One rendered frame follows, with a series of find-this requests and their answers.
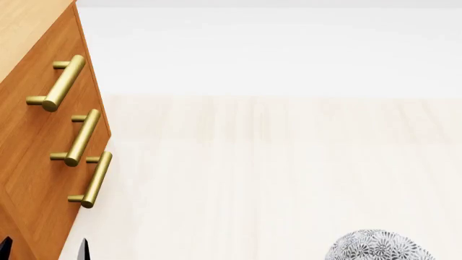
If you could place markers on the wooden drawer cabinet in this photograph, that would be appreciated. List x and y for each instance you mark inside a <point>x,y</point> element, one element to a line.
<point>32,140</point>

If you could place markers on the black white patterned bowl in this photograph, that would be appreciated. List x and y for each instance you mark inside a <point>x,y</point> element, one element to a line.
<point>379,247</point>

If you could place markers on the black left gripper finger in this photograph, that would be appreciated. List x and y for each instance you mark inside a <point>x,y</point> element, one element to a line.
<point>6,249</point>
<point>84,251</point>

